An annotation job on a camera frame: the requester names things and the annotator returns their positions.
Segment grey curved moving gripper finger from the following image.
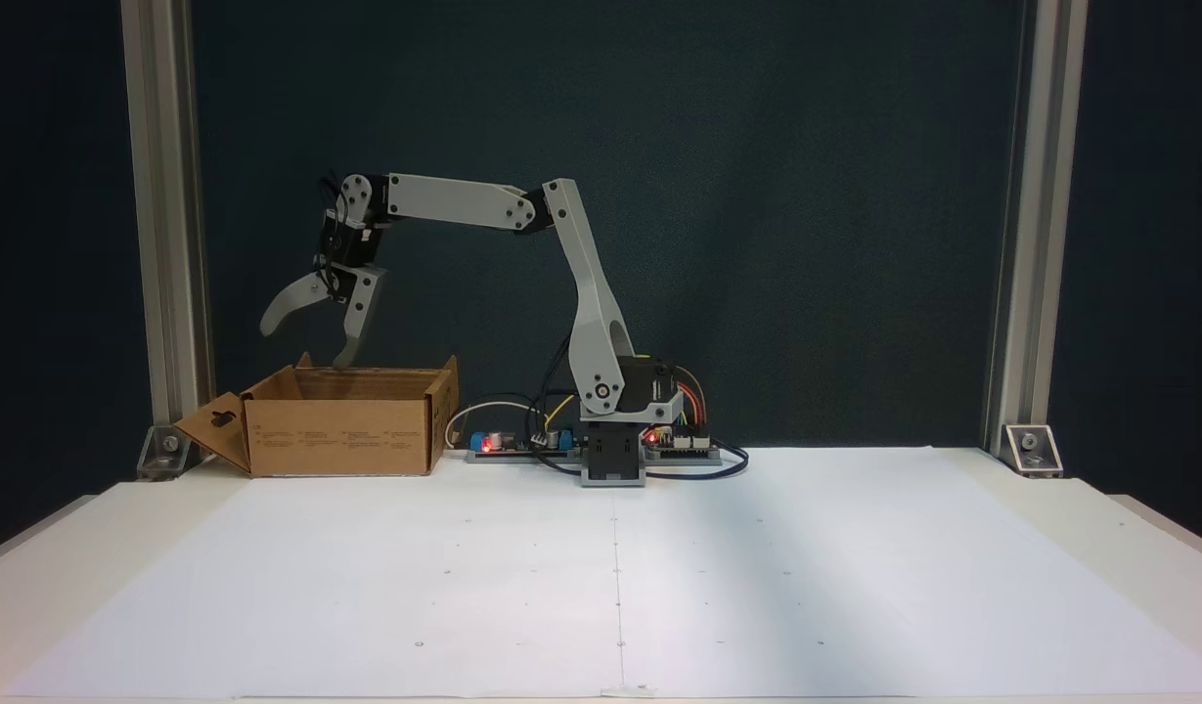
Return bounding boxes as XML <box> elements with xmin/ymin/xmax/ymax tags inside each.
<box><xmin>258</xmin><ymin>273</ymin><xmax>340</xmax><ymax>337</ymax></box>

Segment black elbow servo cable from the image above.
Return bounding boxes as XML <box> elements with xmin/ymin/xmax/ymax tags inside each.
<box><xmin>534</xmin><ymin>337</ymin><xmax>582</xmax><ymax>441</ymax></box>

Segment circuit board with blue parts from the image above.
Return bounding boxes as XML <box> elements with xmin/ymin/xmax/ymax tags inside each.
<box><xmin>467</xmin><ymin>420</ymin><xmax>582</xmax><ymax>463</ymax></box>

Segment aluminium frame post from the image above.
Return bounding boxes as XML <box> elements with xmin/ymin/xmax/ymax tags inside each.
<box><xmin>121</xmin><ymin>0</ymin><xmax>215</xmax><ymax>431</ymax></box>
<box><xmin>982</xmin><ymin>0</ymin><xmax>1089</xmax><ymax>456</ymax></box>

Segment brown cardboard box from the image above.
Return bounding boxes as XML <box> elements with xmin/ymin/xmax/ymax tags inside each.
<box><xmin>175</xmin><ymin>352</ymin><xmax>461</xmax><ymax>478</ymax></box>

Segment metal corner bracket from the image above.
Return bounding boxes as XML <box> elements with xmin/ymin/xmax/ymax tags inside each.
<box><xmin>1004</xmin><ymin>423</ymin><xmax>1063</xmax><ymax>477</ymax></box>
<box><xmin>136</xmin><ymin>423</ymin><xmax>193</xmax><ymax>480</ymax></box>

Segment black wrist servo cable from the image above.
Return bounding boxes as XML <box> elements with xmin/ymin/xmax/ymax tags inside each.
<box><xmin>313</xmin><ymin>176</ymin><xmax>369</xmax><ymax>296</ymax></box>

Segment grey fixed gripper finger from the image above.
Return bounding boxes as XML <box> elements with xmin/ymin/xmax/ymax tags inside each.
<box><xmin>334</xmin><ymin>297</ymin><xmax>381</xmax><ymax>371</ymax></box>

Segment white cable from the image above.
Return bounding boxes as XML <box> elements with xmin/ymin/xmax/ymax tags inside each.
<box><xmin>446</xmin><ymin>399</ymin><xmax>535</xmax><ymax>449</ymax></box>

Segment black cable on table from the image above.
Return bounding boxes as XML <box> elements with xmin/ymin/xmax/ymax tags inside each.
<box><xmin>537</xmin><ymin>442</ymin><xmax>750</xmax><ymax>482</ymax></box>

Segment coloured jumper wires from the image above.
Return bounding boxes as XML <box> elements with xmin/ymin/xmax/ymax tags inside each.
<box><xmin>673</xmin><ymin>367</ymin><xmax>709</xmax><ymax>431</ymax></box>

